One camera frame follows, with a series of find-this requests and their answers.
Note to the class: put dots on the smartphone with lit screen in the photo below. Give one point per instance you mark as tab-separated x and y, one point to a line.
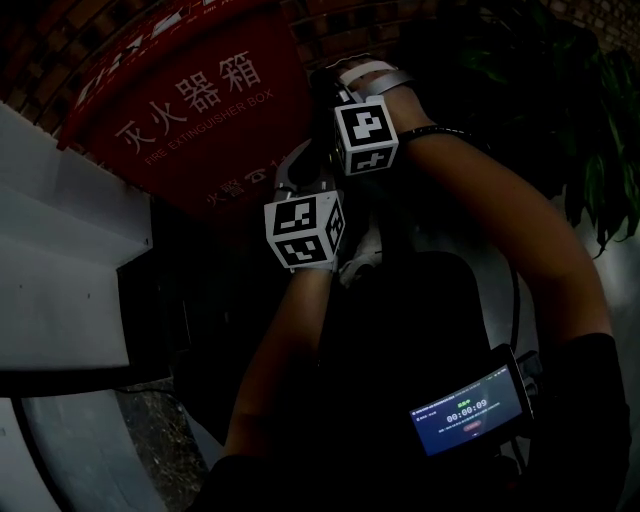
465	415

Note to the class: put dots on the person's black clothes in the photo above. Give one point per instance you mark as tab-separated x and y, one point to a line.
400	350

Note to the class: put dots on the black wristband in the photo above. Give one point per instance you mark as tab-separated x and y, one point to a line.
440	131

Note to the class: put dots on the person's left forearm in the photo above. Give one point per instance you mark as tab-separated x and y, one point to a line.
280	350

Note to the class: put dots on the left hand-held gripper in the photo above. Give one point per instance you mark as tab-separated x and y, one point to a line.
295	220

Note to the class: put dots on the red fire extinguisher box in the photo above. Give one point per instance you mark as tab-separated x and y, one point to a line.
200	130

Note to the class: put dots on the black panel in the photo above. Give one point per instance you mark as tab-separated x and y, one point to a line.
150	300

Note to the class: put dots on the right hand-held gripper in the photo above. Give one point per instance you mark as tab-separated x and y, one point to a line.
367	132

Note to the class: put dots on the black wall trim strip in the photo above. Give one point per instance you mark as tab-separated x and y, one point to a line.
75	382

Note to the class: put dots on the green potted plant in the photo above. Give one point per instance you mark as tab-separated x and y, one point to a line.
610	200

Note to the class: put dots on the person's right forearm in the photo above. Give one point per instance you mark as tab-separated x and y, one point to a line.
500	210

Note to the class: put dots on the person's white shoe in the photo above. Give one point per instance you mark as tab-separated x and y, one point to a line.
362	255

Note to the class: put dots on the white wrist watch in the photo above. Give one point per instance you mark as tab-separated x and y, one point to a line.
310	270

